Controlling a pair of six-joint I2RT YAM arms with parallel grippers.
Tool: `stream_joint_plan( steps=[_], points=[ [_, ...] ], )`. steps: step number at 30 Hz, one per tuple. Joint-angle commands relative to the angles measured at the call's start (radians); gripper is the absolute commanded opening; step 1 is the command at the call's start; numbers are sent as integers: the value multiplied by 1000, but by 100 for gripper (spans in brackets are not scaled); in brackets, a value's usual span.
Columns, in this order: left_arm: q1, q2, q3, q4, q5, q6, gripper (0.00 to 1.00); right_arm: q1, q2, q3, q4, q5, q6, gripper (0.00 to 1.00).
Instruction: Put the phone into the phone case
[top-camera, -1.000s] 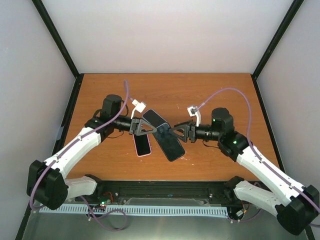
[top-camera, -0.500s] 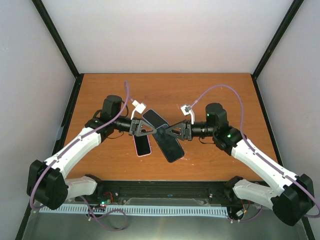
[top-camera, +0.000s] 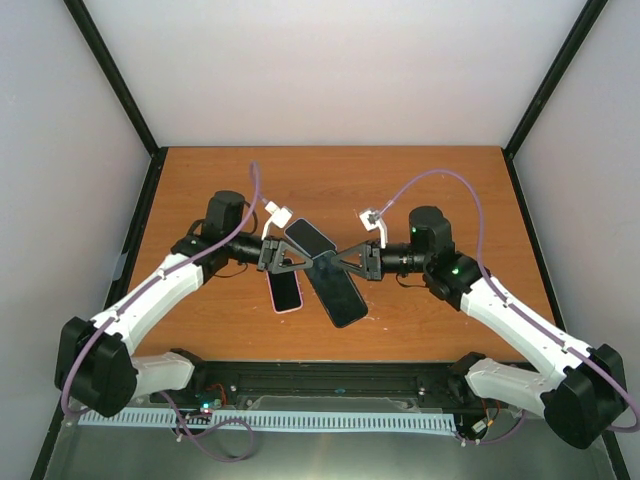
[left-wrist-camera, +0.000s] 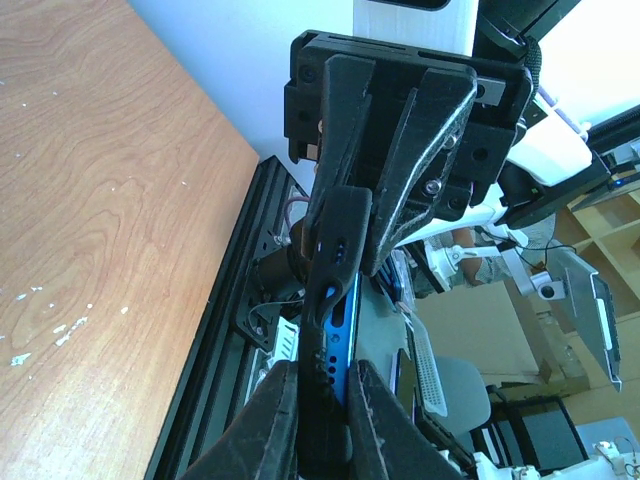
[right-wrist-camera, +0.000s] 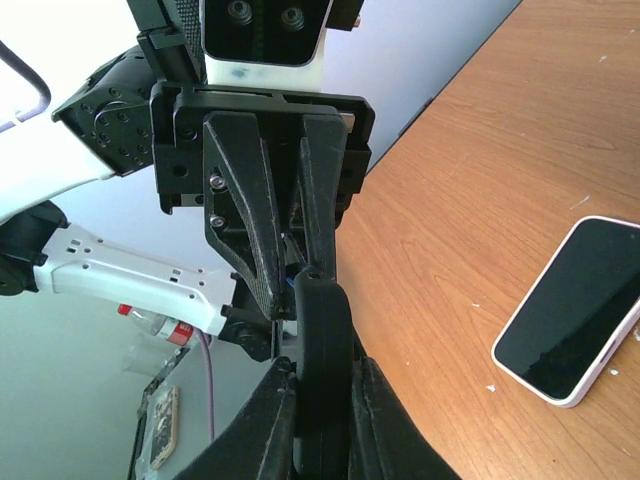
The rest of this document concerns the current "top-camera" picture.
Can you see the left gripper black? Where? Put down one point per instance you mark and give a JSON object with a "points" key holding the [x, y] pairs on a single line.
{"points": [[273, 254]]}

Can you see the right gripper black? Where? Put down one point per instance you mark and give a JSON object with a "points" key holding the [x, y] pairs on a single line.
{"points": [[371, 267]]}

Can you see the light blue phone case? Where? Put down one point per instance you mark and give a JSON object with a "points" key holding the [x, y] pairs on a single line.
{"points": [[309, 239]]}

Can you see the black phone case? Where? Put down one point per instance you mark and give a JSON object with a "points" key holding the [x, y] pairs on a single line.
{"points": [[336, 289]]}

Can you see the pink translucent phone case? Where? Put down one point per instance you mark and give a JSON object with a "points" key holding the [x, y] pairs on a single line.
{"points": [[286, 293]]}

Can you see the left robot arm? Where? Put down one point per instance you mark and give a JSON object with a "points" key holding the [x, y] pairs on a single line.
{"points": [[96, 363]]}

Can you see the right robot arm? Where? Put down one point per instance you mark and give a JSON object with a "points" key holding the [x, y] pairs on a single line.
{"points": [[579, 390]]}

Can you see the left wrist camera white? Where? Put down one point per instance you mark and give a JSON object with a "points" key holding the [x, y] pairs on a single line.
{"points": [[279, 217]]}

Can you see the black front rail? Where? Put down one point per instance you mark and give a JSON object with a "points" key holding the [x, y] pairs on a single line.
{"points": [[426, 385]]}

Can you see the light blue cable duct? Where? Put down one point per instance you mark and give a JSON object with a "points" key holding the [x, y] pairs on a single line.
{"points": [[284, 421]]}

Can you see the left black frame post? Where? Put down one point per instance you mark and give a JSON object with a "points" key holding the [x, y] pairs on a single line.
{"points": [[87, 27]]}

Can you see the black frame post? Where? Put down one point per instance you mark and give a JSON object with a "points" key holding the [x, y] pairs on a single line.
{"points": [[87, 27], [578, 33]]}

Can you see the right black frame post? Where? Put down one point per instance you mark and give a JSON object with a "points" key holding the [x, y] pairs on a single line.
{"points": [[578, 33]]}

